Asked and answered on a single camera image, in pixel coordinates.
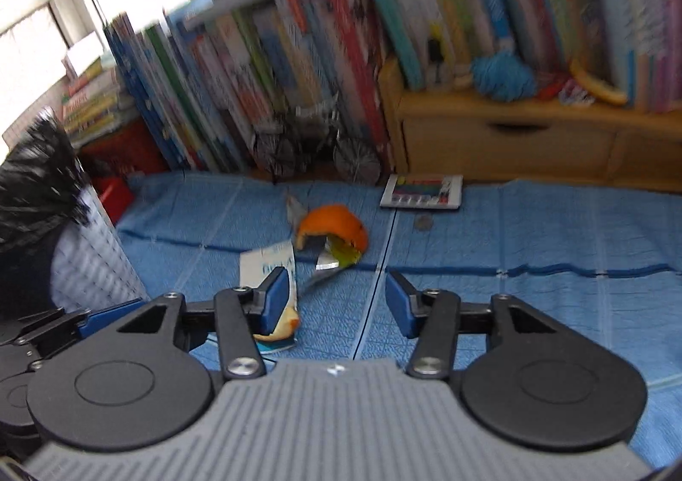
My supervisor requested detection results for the small white calculator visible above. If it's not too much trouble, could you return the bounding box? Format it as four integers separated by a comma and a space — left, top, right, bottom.
380, 174, 463, 211

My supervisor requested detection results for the red book tray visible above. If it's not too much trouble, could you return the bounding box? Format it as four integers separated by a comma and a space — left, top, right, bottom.
78, 119, 169, 225

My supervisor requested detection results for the orange peel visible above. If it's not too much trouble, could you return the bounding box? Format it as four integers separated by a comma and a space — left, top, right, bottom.
295, 204, 369, 266

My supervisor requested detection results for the black bin liner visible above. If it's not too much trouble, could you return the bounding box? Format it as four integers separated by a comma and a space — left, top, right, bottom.
0, 116, 89, 321

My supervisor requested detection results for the white trash bin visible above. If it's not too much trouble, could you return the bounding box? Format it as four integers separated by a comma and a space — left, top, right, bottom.
50, 185, 150, 313

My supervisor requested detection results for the white blue paper packet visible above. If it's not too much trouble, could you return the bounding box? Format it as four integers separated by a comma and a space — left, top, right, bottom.
239, 241, 301, 355

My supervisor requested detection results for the blue yarn ball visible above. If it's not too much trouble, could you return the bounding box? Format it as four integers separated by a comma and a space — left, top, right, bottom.
471, 51, 538, 102

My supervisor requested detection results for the miniature black bicycle model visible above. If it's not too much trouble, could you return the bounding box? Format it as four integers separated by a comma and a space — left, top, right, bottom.
252, 94, 383, 185

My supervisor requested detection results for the small silver foil wrapper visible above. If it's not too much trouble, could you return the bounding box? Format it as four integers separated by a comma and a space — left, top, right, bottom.
304, 235, 356, 289

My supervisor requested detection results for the blue checkered table mat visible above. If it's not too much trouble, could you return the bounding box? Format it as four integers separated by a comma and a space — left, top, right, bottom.
118, 174, 681, 467

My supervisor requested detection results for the wooden drawer shelf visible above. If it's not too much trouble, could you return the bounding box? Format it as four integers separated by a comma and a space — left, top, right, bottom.
379, 58, 681, 194

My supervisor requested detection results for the yellow banana toy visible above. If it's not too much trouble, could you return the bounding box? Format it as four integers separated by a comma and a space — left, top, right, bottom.
569, 58, 629, 107

